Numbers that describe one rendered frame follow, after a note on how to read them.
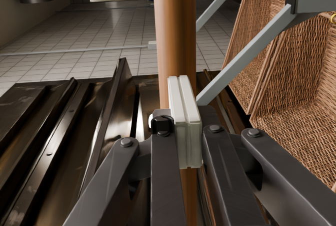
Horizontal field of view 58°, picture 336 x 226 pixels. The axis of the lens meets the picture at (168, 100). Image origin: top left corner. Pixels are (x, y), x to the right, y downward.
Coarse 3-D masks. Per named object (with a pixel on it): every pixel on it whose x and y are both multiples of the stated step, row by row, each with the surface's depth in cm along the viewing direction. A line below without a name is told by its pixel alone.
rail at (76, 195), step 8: (112, 80) 144; (104, 104) 121; (104, 112) 115; (96, 128) 105; (96, 136) 100; (88, 152) 92; (88, 160) 88; (80, 176) 82; (80, 184) 79; (80, 192) 76; (72, 200) 74; (72, 208) 72
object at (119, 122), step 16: (128, 80) 164; (112, 96) 126; (128, 96) 153; (112, 112) 116; (128, 112) 144; (112, 128) 110; (128, 128) 135; (96, 144) 95; (112, 144) 105; (96, 160) 87
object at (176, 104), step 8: (168, 80) 21; (176, 80) 21; (168, 88) 20; (176, 88) 20; (168, 96) 22; (176, 96) 18; (176, 104) 18; (176, 112) 17; (184, 112) 17; (176, 120) 16; (184, 120) 16; (176, 128) 16; (184, 128) 16; (176, 136) 16; (184, 136) 16; (176, 144) 16; (184, 144) 16; (184, 152) 16; (184, 160) 16; (184, 168) 17
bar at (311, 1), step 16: (224, 0) 102; (288, 0) 58; (304, 0) 55; (320, 0) 56; (208, 16) 104; (288, 16) 58; (304, 16) 58; (272, 32) 59; (256, 48) 60; (240, 64) 61; (224, 80) 63; (208, 96) 64; (208, 208) 39; (208, 224) 37
